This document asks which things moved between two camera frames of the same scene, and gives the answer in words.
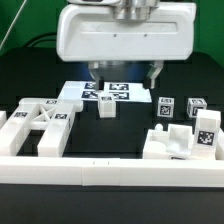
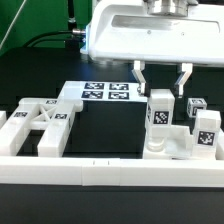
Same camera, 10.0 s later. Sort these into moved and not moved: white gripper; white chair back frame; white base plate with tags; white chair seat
Moved: white gripper
Not moved: white base plate with tags; white chair back frame; white chair seat
